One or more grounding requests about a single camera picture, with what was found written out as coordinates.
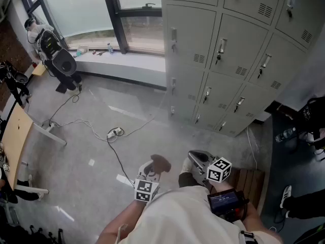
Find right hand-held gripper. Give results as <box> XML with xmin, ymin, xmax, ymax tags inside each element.
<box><xmin>188</xmin><ymin>149</ymin><xmax>233</xmax><ymax>188</ymax></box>

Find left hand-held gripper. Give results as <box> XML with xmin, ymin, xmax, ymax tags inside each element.
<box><xmin>134</xmin><ymin>160</ymin><xmax>164</xmax><ymax>203</ymax></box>

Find brown wiping cloth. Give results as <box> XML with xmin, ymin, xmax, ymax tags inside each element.
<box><xmin>150</xmin><ymin>154</ymin><xmax>172</xmax><ymax>174</ymax></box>

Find grey metal locker door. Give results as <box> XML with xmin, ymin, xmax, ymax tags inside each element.
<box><xmin>166</xmin><ymin>5</ymin><xmax>217</xmax><ymax>72</ymax></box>

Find person's left forearm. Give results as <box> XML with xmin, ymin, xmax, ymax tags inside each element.
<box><xmin>95</xmin><ymin>199</ymin><xmax>148</xmax><ymax>244</ymax></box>

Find person's right forearm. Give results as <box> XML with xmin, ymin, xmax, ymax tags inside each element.
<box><xmin>209</xmin><ymin>180</ymin><xmax>279</xmax><ymax>244</ymax></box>

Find grey metal locker cabinet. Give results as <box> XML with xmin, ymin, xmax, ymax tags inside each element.
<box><xmin>160</xmin><ymin>0</ymin><xmax>325</xmax><ymax>138</ymax></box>

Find person's black trouser leg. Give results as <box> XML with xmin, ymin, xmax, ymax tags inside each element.
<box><xmin>178</xmin><ymin>172</ymin><xmax>205</xmax><ymax>188</ymax></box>

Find black small monitor device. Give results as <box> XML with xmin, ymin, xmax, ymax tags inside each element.
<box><xmin>207</xmin><ymin>189</ymin><xmax>250</xmax><ymax>223</ymax></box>

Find person in white shirt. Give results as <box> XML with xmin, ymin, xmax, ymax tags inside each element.
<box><xmin>118</xmin><ymin>186</ymin><xmax>257</xmax><ymax>244</ymax></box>

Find brown wooden slat stool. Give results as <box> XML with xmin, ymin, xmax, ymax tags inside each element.
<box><xmin>223</xmin><ymin>168</ymin><xmax>266</xmax><ymax>212</ymax></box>

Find white power strip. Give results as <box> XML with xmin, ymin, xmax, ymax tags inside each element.
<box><xmin>106</xmin><ymin>127</ymin><xmax>122</xmax><ymax>139</ymax></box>

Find large clear water bottle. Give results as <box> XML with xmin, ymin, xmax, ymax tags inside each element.
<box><xmin>275</xmin><ymin>127</ymin><xmax>297</xmax><ymax>143</ymax></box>

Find white window sill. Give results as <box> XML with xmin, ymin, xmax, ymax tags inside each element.
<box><xmin>73</xmin><ymin>49</ymin><xmax>167</xmax><ymax>87</ymax></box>

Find black tote bag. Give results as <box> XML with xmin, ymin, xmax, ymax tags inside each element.
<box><xmin>298</xmin><ymin>97</ymin><xmax>325</xmax><ymax>148</ymax></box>

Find black bag green trim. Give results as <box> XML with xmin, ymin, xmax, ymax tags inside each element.
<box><xmin>291</xmin><ymin>224</ymin><xmax>325</xmax><ymax>244</ymax></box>

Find light wooden desk white legs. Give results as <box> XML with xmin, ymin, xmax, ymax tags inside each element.
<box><xmin>0</xmin><ymin>103</ymin><xmax>68</xmax><ymax>195</ymax></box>

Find gray oval shell case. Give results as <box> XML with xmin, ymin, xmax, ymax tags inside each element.
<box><xmin>52</xmin><ymin>48</ymin><xmax>77</xmax><ymax>76</ymax></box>
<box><xmin>13</xmin><ymin>71</ymin><xmax>29</xmax><ymax>83</ymax></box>

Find small wooden table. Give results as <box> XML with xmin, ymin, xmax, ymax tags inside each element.
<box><xmin>31</xmin><ymin>61</ymin><xmax>48</xmax><ymax>77</ymax></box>

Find black backpack rig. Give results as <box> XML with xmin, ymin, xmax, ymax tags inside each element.
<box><xmin>39</xmin><ymin>29</ymin><xmax>62</xmax><ymax>59</ymax></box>

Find black-framed window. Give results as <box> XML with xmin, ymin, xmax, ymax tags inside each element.
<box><xmin>20</xmin><ymin>0</ymin><xmax>166</xmax><ymax>55</ymax></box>

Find black power cable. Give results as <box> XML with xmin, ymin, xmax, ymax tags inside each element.
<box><xmin>49</xmin><ymin>85</ymin><xmax>82</xmax><ymax>127</ymax></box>
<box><xmin>106</xmin><ymin>127</ymin><xmax>137</xmax><ymax>188</ymax></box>

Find black harness strap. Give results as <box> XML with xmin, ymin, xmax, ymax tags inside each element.
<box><xmin>238</xmin><ymin>229</ymin><xmax>257</xmax><ymax>244</ymax></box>

